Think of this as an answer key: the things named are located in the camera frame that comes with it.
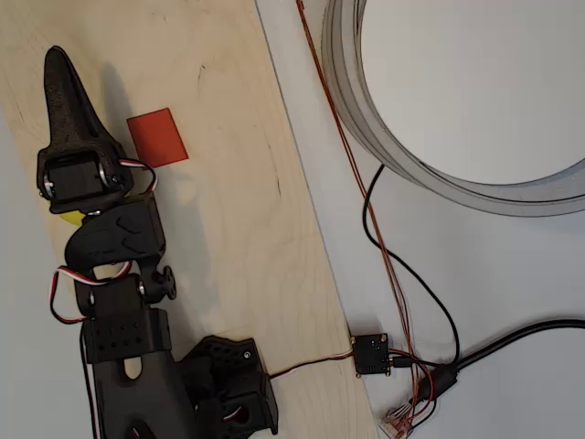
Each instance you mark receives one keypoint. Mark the small black controller board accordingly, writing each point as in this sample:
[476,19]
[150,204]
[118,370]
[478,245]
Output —
[370,354]

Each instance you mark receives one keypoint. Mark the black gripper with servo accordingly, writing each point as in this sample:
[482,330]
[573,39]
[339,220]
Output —
[73,176]

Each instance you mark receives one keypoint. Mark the grey round container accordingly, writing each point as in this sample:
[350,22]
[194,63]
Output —
[347,91]

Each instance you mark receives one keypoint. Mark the red white black servo lead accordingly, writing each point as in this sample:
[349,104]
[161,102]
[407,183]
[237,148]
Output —
[311,364]

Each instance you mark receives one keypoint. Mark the yellow foam dome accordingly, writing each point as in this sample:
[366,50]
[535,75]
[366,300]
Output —
[73,217]

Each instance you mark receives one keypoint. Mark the light plywood board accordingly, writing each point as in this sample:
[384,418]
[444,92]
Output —
[283,256]

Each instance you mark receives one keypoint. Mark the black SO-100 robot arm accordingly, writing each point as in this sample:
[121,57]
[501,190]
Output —
[123,338]

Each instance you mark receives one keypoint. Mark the red square marker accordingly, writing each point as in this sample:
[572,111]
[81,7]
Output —
[157,137]

